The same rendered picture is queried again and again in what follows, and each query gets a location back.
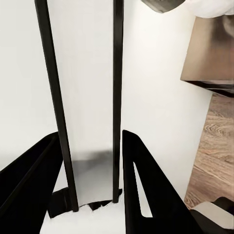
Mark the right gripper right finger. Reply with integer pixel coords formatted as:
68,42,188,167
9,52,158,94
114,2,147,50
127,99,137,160
122,130,204,234

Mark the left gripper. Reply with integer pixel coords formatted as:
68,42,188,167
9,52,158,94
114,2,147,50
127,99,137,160
61,186,123,213

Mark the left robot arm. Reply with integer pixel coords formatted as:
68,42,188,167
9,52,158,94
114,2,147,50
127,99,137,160
47,186,123,219

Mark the hardback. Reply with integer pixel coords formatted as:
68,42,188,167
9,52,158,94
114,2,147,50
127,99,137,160
34,0,124,212

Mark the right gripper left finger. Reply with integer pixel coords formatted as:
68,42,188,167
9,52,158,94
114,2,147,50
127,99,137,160
0,131,63,234

